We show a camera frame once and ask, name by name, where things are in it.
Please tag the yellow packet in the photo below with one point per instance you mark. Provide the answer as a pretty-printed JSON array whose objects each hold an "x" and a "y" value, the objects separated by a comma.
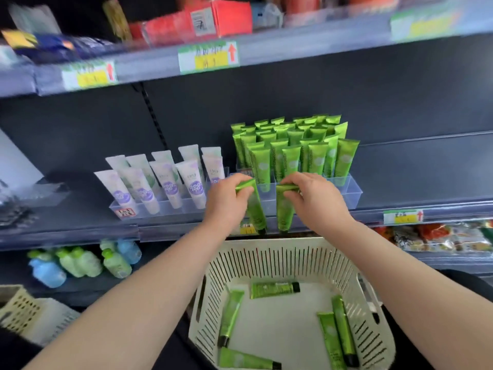
[{"x": 116, "y": 19}]

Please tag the person's left hand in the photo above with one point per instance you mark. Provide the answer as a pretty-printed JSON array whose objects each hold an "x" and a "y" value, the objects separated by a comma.
[{"x": 221, "y": 204}]

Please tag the red white sticker label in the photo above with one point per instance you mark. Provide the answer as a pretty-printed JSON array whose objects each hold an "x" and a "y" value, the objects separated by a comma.
[{"x": 125, "y": 213}]

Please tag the green yellow price label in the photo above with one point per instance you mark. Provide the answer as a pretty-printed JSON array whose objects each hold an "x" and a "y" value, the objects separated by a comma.
[
  {"x": 89, "y": 75},
  {"x": 403, "y": 217},
  {"x": 427, "y": 23},
  {"x": 208, "y": 57}
]

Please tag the clear plastic display tray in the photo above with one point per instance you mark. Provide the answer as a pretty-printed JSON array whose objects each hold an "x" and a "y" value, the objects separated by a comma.
[
  {"x": 346, "y": 190},
  {"x": 177, "y": 211}
]

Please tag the light green bottle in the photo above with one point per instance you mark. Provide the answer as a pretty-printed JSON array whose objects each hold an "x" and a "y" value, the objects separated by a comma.
[
  {"x": 115, "y": 262},
  {"x": 79, "y": 262}
]

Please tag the person's left forearm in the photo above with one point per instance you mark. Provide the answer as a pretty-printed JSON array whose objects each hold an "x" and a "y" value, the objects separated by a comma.
[{"x": 127, "y": 304}]

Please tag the small yellow price label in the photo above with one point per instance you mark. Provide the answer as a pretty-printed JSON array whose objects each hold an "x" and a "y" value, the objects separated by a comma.
[{"x": 246, "y": 229}]

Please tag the white plastic slotted basket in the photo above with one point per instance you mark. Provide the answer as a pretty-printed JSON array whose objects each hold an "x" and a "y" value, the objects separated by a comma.
[{"x": 285, "y": 327}]

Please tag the colourful snack packets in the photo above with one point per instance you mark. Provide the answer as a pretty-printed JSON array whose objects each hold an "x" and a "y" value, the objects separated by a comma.
[{"x": 435, "y": 236}]

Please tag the person's right thumb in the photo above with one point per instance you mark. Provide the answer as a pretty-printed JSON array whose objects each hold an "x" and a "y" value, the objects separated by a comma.
[{"x": 289, "y": 193}]

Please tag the cream plastic mesh basket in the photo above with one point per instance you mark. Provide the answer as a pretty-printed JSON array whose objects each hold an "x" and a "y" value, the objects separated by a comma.
[{"x": 34, "y": 314}]

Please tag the grey metal store shelf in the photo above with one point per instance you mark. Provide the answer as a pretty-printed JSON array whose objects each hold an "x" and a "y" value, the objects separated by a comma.
[
  {"x": 308, "y": 42},
  {"x": 423, "y": 177}
]

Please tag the person's left thumb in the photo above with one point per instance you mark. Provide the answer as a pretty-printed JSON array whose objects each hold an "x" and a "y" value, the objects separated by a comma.
[{"x": 246, "y": 194}]

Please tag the light blue bottle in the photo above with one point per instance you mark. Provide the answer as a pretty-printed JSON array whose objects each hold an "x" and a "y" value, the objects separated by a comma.
[
  {"x": 130, "y": 251},
  {"x": 48, "y": 272}
]

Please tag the black slotted shelf upright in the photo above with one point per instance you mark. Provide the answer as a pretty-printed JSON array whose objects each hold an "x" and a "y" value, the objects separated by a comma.
[{"x": 152, "y": 115}]

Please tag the rows of green tubes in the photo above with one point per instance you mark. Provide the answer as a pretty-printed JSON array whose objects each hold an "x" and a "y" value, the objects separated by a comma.
[{"x": 296, "y": 150}]

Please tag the green black-capped cream tube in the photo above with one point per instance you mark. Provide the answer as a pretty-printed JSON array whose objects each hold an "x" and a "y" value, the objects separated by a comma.
[
  {"x": 231, "y": 317},
  {"x": 256, "y": 210},
  {"x": 331, "y": 342},
  {"x": 285, "y": 211},
  {"x": 345, "y": 331},
  {"x": 246, "y": 360},
  {"x": 273, "y": 290}
]

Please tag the person's right hand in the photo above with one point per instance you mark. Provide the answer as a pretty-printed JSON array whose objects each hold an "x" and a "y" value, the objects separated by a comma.
[{"x": 319, "y": 204}]

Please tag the white sign board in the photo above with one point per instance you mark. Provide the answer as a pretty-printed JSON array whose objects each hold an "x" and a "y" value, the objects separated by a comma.
[{"x": 17, "y": 161}]

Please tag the red cardboard box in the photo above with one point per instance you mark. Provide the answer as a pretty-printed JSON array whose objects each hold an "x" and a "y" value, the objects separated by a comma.
[{"x": 200, "y": 22}]

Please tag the person's right forearm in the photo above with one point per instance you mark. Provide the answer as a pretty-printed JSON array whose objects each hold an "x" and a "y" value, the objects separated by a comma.
[{"x": 408, "y": 300}]

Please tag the blue packets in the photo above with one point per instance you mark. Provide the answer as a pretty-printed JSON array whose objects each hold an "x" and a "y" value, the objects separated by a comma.
[{"x": 57, "y": 46}]

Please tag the rows of white purple tubes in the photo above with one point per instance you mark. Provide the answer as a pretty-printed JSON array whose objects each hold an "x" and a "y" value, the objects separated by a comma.
[{"x": 161, "y": 181}]

